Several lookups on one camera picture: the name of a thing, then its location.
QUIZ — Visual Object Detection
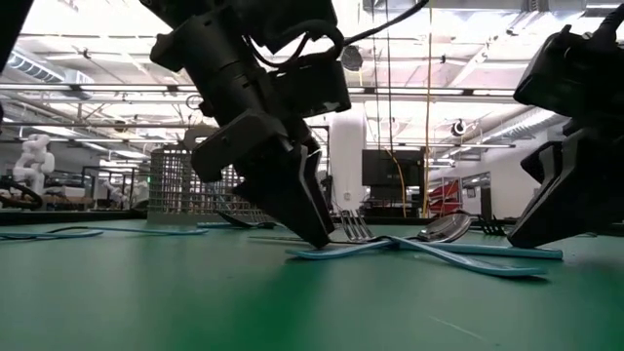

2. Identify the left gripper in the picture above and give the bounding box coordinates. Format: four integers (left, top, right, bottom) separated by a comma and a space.
148, 9, 338, 250

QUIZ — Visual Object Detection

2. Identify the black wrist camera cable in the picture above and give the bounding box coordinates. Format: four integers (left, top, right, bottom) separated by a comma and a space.
246, 0, 430, 69

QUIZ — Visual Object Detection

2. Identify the red cart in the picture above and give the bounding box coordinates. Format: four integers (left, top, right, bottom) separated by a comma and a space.
427, 177, 463, 216

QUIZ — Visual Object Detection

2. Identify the white round column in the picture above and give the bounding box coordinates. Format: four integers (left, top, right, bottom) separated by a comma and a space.
327, 109, 368, 215

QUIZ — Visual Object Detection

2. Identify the grey ceiling air duct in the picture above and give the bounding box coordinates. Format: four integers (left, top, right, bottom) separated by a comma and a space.
480, 107, 571, 147
0, 47, 95, 101

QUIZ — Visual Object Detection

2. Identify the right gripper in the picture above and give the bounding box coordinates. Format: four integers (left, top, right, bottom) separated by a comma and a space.
507, 121, 624, 249

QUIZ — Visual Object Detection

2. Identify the long ceiling light bar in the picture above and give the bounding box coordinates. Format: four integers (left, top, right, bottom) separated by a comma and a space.
0, 82, 518, 104

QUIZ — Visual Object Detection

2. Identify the green table mat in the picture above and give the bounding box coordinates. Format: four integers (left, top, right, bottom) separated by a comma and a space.
0, 218, 624, 351

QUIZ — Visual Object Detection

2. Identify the grey plastic cutlery basket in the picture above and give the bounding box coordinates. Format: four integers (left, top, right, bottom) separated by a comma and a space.
147, 125, 277, 226

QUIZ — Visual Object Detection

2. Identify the black monitor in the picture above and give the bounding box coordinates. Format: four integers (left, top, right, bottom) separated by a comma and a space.
361, 148, 426, 188

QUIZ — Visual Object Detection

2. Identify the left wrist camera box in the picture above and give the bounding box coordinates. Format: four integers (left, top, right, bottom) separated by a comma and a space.
270, 53, 352, 118

